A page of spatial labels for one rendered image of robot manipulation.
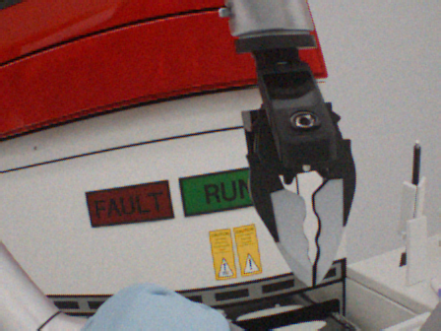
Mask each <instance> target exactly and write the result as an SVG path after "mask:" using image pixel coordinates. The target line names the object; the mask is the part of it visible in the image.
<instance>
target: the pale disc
mask: <svg viewBox="0 0 441 331"><path fill-rule="evenodd" d="M325 324H326V322H324V321H323V322H321V321H318V322H317V321H313V322H304V323H301V324H293V325H288V326H286V327H282V328H278V329H274V330H269V331H314V330H317V329H320V328H322V327H324V326H325Z"/></svg>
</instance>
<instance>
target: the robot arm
mask: <svg viewBox="0 0 441 331"><path fill-rule="evenodd" d="M223 1H224V6H226V8H220V9H219V15H220V17H230V19H229V20H228V25H229V30H230V34H232V35H233V36H239V39H236V40H234V46H235V51H236V54H245V53H250V56H251V58H253V60H254V62H255V66H256V76H257V85H258V90H260V94H261V97H262V101H263V103H261V107H260V108H259V109H254V110H241V118H242V124H243V130H244V131H245V137H246V144H247V151H248V154H247V155H246V160H247V162H248V164H249V178H248V189H249V194H250V198H251V201H252V203H253V206H254V210H255V212H256V214H258V216H259V217H260V219H261V220H262V222H263V224H264V225H265V227H266V228H267V230H269V234H270V235H271V237H272V238H273V240H274V242H275V244H276V247H277V248H278V250H279V251H280V253H281V254H282V257H283V258H284V260H285V263H286V264H287V265H288V267H289V269H290V271H292V272H293V274H294V275H295V276H296V277H297V278H298V279H300V281H301V282H303V284H306V285H307V286H308V287H312V286H317V285H319V284H320V283H321V281H322V280H323V279H324V277H325V276H326V274H327V273H328V271H329V269H330V267H331V266H332V264H333V261H334V260H335V257H336V255H337V252H338V248H339V246H340V243H341V240H342V236H343V233H344V230H345V226H346V224H347V219H348V215H349V212H350V208H351V205H352V201H353V197H354V193H355V188H356V171H355V162H354V159H353V157H352V154H351V145H350V142H351V140H350V139H343V134H342V131H341V130H340V128H339V125H338V123H339V122H340V120H341V119H342V118H341V117H340V116H339V115H337V114H336V113H335V112H333V111H332V109H333V108H332V103H331V102H329V101H326V102H324V99H323V97H322V95H321V92H320V89H319V87H318V85H317V82H316V80H315V78H314V75H313V73H312V71H311V68H310V65H309V64H308V63H307V62H303V61H301V60H300V59H299V55H298V50H299V49H307V48H309V49H311V48H317V45H316V39H315V37H314V35H313V34H310V33H309V32H313V31H314V25H313V22H312V20H311V15H310V12H309V10H308V4H307V2H306V0H223ZM327 169H328V170H327ZM311 171H316V173H317V174H318V175H319V176H320V177H322V183H321V185H320V186H319V187H318V188H317V189H315V190H314V191H313V194H312V199H311V204H312V210H313V211H314V215H315V216H316V217H317V222H318V230H317V233H316V236H315V238H314V240H315V243H316V247H317V254H316V256H315V260H314V263H313V265H312V264H311V261H310V259H309V256H308V248H309V242H308V240H307V239H308V238H307V237H306V236H305V235H304V229H303V221H304V218H305V216H306V213H307V211H306V204H305V200H304V197H303V196H300V195H297V194H295V193H294V192H292V191H289V190H287V189H285V188H284V184H286V185H291V184H292V183H293V181H294V179H295V176H296V175H297V174H301V173H306V172H311ZM280 175H281V176H282V177H283V182H282V179H281V177H280ZM0 331H246V330H244V329H243V328H242V329H241V328H240V327H238V326H237V325H234V324H232V323H230V322H229V321H226V320H225V319H224V316H223V315H222V314H220V313H219V312H218V311H216V310H215V309H213V308H210V307H209V306H207V305H204V304H201V303H198V302H195V301H191V300H189V299H187V298H185V297H182V296H181V295H180V294H178V293H176V292H175V291H172V290H170V289H168V288H167V287H165V286H162V285H158V284H152V283H138V284H133V285H132V286H131V285H129V287H126V288H125V289H124V288H123V289H122V290H120V291H119V292H118V293H115V295H113V297H111V298H109V299H108V300H107V301H106V302H105V303H104V304H103V305H102V306H101V307H100V308H99V309H98V311H97V312H96V313H95V315H94V316H93V317H90V319H84V318H78V317H73V316H71V315H66V314H64V313H63V312H62V311H60V310H59V309H58V308H57V307H56V306H55V305H54V304H53V303H52V301H50V300H49V298H48V297H47V296H46V294H45V293H44V292H43V291H42V290H41V289H40V288H39V287H38V286H37V284H36V283H35V282H34V281H33V280H32V279H31V277H30V276H29V275H28V274H27V273H26V271H25V270H24V269H23V268H22V266H21V265H20V264H19V263H18V261H17V260H16V259H15V258H14V256H13V255H12V254H11V252H10V251H9V250H8V249H7V247H6V246H5V245H4V243H3V242H2V241H1V239H0Z"/></svg>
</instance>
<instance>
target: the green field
mask: <svg viewBox="0 0 441 331"><path fill-rule="evenodd" d="M248 178H249V170H244V171H237V172H231V173H224V174H218V175H212V176H205V177H198V178H192V179H186V180H182V186H183V193H184V200H185V206H186V208H187V213H188V214H191V213H197V212H204V211H210V210H215V209H221V208H227V207H234V206H240V205H246V204H253V203H252V201H251V198H250V194H249V189H248Z"/></svg>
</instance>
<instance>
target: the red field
mask: <svg viewBox="0 0 441 331"><path fill-rule="evenodd" d="M89 200H90V206H91V212H92V217H93V224H95V225H98V224H102V223H104V224H107V223H112V222H114V223H117V222H123V221H126V222H128V221H133V220H138V219H139V220H143V219H149V218H155V217H157V218H160V217H166V216H171V211H170V205H169V198H168V197H167V192H166V185H165V183H161V184H156V185H150V186H144V187H138V188H133V189H131V188H127V189H121V190H116V191H110V192H101V193H96V194H92V195H89Z"/></svg>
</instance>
